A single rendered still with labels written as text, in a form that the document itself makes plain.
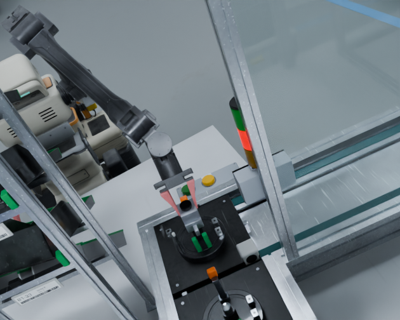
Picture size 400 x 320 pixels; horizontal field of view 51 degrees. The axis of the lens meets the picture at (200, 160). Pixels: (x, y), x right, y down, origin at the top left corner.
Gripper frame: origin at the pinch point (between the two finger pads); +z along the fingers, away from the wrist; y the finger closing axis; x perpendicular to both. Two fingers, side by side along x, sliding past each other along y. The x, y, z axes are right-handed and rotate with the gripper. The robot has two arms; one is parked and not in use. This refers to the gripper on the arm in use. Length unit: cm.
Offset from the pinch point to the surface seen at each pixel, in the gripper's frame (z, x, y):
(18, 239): -11.0, -27.2, -29.7
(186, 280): 16.4, 0.4, -7.5
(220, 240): 11.3, 3.3, 4.4
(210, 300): 21.3, -6.0, -3.7
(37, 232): -10.7, -27.8, -25.8
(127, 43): -157, 378, 4
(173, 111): -51, 242, 15
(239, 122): -14.0, -28.4, 16.2
